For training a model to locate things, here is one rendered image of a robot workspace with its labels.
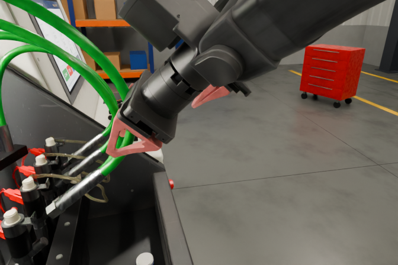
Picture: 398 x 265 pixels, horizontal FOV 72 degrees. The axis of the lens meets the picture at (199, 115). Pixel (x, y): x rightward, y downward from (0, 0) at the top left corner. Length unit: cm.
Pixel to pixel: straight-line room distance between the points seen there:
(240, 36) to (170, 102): 13
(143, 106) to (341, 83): 420
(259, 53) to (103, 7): 550
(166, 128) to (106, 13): 540
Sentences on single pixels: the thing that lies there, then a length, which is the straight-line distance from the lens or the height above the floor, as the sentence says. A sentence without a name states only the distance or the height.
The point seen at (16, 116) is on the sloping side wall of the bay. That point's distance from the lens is 75.
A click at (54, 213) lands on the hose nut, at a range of 46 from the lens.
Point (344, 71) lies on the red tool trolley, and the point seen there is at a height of 57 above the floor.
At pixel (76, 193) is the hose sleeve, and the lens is 43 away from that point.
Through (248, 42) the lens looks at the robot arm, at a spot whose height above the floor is 136.
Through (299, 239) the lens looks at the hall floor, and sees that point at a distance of 203.
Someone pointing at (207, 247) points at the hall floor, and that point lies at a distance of 188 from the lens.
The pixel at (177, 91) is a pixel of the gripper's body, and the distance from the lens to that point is 31.
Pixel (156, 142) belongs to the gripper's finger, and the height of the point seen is 123.
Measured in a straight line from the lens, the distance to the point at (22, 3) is 37.
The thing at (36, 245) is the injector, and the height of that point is 106.
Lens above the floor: 138
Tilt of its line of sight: 21 degrees down
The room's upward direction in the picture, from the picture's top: straight up
